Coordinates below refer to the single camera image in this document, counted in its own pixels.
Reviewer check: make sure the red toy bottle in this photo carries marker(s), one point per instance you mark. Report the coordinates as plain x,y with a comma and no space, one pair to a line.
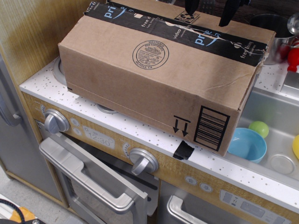
293,59

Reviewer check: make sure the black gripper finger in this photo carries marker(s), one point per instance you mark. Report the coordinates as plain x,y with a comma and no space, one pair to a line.
191,6
229,11

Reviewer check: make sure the metal kitchen sink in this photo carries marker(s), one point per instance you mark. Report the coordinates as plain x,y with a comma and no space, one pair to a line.
281,115

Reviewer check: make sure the left silver stove knob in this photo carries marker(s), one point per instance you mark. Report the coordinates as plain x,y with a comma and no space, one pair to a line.
55,122

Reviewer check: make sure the steel cooking pot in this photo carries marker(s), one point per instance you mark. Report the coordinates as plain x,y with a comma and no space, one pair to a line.
281,46

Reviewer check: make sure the silver stove knob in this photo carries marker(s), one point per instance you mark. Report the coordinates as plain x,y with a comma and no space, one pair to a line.
55,122
142,161

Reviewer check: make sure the grey toy fridge door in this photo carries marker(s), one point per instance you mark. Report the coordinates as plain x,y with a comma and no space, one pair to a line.
19,150

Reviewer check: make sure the silver dishwasher door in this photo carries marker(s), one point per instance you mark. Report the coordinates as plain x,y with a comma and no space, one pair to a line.
179,207

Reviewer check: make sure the oven clock display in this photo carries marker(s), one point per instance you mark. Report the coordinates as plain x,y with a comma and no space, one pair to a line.
99,137

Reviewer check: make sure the blue plastic bowl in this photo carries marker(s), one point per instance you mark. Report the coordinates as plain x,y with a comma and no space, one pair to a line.
248,145

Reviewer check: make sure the right silver stove knob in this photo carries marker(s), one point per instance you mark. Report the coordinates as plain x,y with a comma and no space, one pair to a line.
142,161

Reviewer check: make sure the silver toy oven door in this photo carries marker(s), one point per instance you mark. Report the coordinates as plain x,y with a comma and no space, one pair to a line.
100,188

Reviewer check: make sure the black tape patch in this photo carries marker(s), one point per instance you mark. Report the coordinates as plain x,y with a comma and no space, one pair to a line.
183,152

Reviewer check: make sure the silver ladle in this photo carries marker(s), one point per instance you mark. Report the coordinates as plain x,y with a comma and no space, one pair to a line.
293,24

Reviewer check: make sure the yellow plastic ball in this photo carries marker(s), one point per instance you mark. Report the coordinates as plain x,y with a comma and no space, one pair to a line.
295,146

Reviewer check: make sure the green plastic ball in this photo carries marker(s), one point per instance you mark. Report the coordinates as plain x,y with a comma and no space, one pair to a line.
260,127

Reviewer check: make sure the large brown cardboard box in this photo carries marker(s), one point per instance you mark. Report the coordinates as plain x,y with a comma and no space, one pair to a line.
138,58

